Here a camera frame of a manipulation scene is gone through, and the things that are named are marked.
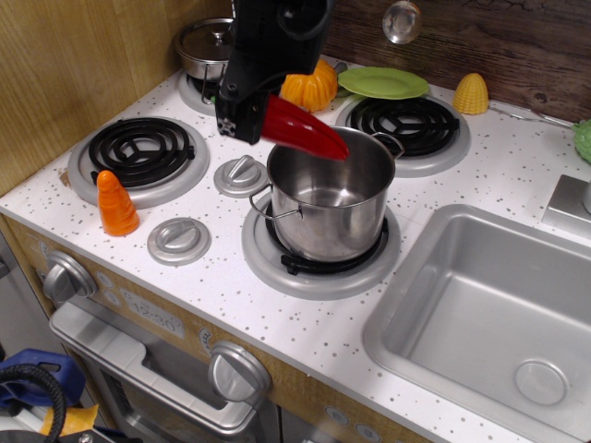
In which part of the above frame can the blue object on floor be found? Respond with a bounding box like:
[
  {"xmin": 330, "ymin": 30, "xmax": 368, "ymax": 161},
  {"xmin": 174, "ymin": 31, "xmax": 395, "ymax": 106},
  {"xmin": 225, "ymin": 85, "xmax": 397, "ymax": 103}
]
[{"xmin": 1, "ymin": 349, "xmax": 86, "ymax": 408}]

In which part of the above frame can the silver oven knob right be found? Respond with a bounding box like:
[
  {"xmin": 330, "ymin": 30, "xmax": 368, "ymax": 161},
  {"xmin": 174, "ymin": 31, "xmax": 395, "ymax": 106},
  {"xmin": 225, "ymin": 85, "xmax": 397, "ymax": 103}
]
[{"xmin": 208, "ymin": 341, "xmax": 271, "ymax": 407}]

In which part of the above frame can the hanging steel ladle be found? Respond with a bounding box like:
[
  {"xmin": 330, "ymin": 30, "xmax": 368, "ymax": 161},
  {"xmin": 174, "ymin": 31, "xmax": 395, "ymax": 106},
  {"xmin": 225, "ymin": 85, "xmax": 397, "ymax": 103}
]
[{"xmin": 381, "ymin": 1, "xmax": 422, "ymax": 45}]

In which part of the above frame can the small lidded steel pot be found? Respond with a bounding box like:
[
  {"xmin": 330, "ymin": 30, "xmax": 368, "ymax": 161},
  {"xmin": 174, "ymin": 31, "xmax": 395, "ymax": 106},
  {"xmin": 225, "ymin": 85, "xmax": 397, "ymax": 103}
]
[{"xmin": 174, "ymin": 18, "xmax": 234, "ymax": 104}]

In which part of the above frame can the silver oven door handle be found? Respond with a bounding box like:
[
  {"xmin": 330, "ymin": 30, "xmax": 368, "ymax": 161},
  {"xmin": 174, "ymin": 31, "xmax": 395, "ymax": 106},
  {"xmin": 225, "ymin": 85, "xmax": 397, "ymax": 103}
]
[{"xmin": 50, "ymin": 303, "xmax": 264, "ymax": 442}]

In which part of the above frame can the back right black burner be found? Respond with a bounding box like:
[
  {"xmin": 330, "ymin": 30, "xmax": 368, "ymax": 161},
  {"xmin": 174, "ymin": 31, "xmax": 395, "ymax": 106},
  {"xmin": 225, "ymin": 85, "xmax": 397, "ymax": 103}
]
[{"xmin": 336, "ymin": 95, "xmax": 471, "ymax": 178}]

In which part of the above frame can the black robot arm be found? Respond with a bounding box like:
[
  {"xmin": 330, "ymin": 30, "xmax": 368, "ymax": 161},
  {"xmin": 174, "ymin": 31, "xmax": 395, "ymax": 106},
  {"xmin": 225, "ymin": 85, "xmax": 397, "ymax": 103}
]
[{"xmin": 215, "ymin": 1, "xmax": 334, "ymax": 147}]

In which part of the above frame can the red toy chili pepper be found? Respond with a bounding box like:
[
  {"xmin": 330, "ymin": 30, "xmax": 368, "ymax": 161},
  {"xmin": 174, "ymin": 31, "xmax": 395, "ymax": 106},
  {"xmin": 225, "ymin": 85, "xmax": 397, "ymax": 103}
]
[{"xmin": 261, "ymin": 95, "xmax": 349, "ymax": 161}]

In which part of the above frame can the silver oven knob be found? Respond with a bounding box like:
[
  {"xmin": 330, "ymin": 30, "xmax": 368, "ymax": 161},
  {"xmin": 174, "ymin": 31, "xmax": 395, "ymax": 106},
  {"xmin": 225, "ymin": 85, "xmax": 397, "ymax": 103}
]
[
  {"xmin": 208, "ymin": 341, "xmax": 271, "ymax": 407},
  {"xmin": 42, "ymin": 251, "xmax": 98, "ymax": 303}
]

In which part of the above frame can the green toy vegetable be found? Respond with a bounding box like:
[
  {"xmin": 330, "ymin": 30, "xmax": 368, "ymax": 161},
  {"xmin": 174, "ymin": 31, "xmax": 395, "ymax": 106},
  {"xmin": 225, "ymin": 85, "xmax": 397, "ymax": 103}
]
[{"xmin": 572, "ymin": 120, "xmax": 591, "ymax": 163}]

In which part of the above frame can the silver toy sink basin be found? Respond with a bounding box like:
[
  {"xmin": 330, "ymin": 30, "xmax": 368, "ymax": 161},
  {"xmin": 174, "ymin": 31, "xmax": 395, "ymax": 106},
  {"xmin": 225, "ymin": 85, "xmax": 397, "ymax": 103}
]
[{"xmin": 363, "ymin": 205, "xmax": 590, "ymax": 442}]

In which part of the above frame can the orange toy pumpkin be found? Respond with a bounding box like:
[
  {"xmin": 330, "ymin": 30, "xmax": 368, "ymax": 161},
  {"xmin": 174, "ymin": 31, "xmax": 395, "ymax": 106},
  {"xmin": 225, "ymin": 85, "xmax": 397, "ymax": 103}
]
[{"xmin": 280, "ymin": 59, "xmax": 339, "ymax": 113}]

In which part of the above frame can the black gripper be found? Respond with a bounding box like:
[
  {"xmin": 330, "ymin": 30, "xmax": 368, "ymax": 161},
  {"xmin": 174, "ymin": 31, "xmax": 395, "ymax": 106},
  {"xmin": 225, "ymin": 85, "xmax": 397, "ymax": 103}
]
[{"xmin": 215, "ymin": 1, "xmax": 334, "ymax": 144}]

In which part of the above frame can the yellow toy corn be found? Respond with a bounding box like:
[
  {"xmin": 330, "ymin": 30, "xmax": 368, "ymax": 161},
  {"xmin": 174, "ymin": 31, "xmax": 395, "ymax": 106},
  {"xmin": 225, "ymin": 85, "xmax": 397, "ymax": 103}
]
[{"xmin": 452, "ymin": 73, "xmax": 488, "ymax": 115}]

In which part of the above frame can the black braided cable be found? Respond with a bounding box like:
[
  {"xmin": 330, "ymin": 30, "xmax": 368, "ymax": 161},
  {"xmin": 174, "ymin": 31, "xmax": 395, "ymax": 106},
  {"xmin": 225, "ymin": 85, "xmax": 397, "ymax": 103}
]
[{"xmin": 0, "ymin": 363, "xmax": 68, "ymax": 443}]

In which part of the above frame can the back left black burner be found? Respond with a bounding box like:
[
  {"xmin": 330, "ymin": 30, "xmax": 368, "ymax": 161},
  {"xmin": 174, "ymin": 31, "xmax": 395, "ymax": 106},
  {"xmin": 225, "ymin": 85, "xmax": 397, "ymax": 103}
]
[{"xmin": 177, "ymin": 69, "xmax": 216, "ymax": 116}]

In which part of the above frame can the silver stovetop knob front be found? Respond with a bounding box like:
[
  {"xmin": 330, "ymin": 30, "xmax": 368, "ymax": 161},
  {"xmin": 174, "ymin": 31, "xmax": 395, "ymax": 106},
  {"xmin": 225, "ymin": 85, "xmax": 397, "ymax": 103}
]
[{"xmin": 147, "ymin": 218, "xmax": 211, "ymax": 267}]

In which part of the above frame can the green toy plate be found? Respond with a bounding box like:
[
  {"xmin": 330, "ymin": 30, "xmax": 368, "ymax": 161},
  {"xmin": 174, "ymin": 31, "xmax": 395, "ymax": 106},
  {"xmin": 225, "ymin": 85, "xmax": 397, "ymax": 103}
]
[{"xmin": 338, "ymin": 66, "xmax": 429, "ymax": 100}]

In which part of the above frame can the silver stovetop knob middle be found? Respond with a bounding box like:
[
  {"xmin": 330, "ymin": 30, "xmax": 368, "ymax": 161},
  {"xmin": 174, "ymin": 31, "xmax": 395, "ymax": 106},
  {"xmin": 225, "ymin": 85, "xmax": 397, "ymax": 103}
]
[{"xmin": 213, "ymin": 155, "xmax": 268, "ymax": 198}]

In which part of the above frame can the front left black burner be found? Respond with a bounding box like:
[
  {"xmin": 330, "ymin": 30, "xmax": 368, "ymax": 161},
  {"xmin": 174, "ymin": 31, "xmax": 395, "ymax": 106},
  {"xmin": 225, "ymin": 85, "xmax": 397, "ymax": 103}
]
[{"xmin": 67, "ymin": 117, "xmax": 210, "ymax": 209}]

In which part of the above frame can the stainless steel pot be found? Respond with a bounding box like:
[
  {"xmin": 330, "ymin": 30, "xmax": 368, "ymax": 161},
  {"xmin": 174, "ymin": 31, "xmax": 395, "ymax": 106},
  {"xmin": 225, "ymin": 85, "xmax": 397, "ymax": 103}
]
[{"xmin": 256, "ymin": 126, "xmax": 405, "ymax": 262}]

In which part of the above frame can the silver stovetop knob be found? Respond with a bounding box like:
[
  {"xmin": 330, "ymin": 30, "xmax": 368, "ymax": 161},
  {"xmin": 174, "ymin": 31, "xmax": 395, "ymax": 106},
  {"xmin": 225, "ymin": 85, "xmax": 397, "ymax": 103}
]
[
  {"xmin": 213, "ymin": 155, "xmax": 268, "ymax": 198},
  {"xmin": 147, "ymin": 218, "xmax": 211, "ymax": 267}
]

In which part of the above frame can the orange toy carrot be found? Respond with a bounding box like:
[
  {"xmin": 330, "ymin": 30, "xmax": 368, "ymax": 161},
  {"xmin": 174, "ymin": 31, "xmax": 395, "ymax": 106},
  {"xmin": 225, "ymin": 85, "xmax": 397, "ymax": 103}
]
[{"xmin": 97, "ymin": 171, "xmax": 139, "ymax": 236}]

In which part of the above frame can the yellow object on floor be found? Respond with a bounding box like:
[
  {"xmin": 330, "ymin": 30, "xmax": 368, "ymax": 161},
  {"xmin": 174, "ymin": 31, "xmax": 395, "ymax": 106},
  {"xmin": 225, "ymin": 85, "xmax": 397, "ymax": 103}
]
[{"xmin": 40, "ymin": 405, "xmax": 99, "ymax": 437}]

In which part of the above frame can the silver oven knob left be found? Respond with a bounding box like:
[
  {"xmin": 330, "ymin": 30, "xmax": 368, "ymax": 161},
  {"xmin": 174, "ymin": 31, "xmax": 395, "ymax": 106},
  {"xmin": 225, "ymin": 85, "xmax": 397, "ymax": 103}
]
[{"xmin": 42, "ymin": 251, "xmax": 98, "ymax": 303}]

